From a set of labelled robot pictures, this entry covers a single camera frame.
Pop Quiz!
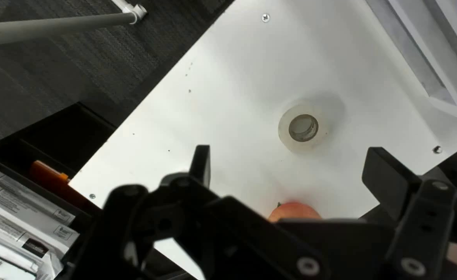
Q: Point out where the white shelf table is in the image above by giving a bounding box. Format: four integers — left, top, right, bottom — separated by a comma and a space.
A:
67, 0, 457, 280

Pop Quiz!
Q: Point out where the orange peach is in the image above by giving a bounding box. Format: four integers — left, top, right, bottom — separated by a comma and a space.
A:
266, 198, 325, 223

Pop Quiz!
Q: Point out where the white pvc pole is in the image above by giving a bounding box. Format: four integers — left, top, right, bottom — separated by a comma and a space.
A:
111, 0, 150, 24
0, 10, 140, 49

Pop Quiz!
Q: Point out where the black storage bin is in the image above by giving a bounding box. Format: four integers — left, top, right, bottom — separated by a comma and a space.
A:
0, 100, 117, 219

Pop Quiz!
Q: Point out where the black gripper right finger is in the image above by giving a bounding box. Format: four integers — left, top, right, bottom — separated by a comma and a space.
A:
361, 145, 457, 280

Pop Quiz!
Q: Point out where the stack of white booklets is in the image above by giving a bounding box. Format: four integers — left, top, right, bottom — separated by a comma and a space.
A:
0, 153, 81, 280

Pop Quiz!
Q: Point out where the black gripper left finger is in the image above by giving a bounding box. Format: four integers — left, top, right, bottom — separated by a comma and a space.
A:
72, 142, 214, 280

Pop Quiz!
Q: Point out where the orange plastic tag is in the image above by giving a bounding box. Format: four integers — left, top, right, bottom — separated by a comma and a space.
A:
30, 158, 71, 192

